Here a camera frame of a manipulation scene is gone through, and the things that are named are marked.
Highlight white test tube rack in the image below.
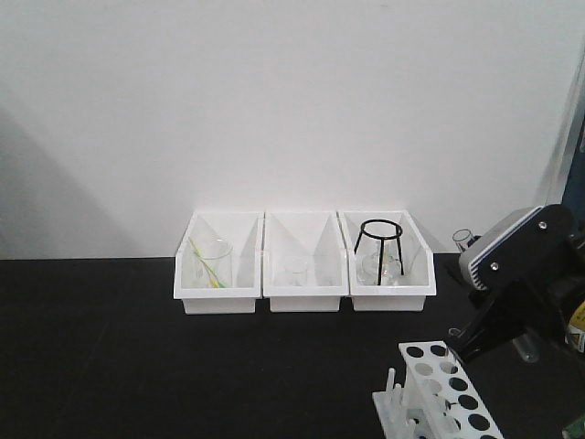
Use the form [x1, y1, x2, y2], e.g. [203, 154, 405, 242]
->
[372, 341, 503, 438]

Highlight black wire tripod stand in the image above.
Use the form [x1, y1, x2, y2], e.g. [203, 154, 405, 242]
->
[353, 219, 405, 275]

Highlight white right storage bin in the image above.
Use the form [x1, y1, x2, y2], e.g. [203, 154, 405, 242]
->
[337, 210, 436, 311]

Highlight white middle storage bin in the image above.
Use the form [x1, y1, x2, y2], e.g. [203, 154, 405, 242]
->
[262, 211, 349, 313]

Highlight large clear glass beaker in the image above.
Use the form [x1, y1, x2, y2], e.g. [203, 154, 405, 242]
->
[189, 238, 233, 288]

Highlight clear glass test tube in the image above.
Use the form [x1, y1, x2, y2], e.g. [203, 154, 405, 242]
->
[452, 229, 474, 253]

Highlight yellow green stirring rod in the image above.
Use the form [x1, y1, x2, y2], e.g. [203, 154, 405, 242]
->
[187, 237, 224, 288]

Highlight clear glass flask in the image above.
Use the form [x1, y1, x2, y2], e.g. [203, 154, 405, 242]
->
[357, 253, 401, 286]

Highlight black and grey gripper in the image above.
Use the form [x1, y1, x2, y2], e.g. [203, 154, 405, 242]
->
[456, 204, 574, 362]

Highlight white storage bin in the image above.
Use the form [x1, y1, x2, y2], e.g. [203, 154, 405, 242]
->
[262, 211, 349, 313]
[174, 211, 265, 315]
[337, 210, 436, 311]

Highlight grey pegboard drying rack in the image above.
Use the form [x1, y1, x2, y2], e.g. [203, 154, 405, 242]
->
[561, 123, 585, 221]

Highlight small clear glass beaker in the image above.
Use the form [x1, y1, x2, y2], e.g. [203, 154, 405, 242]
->
[284, 257, 307, 286]

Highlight white left storage bin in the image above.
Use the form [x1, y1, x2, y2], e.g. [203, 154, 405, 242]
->
[174, 211, 265, 315]

